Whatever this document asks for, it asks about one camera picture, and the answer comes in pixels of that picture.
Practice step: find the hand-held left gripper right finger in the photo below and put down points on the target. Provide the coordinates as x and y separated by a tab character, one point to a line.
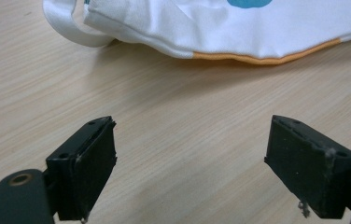
307	168

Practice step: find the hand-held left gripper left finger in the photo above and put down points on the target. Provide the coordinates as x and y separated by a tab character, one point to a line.
89	168

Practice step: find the white printed cloth bag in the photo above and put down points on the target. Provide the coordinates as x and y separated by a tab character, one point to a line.
226	31

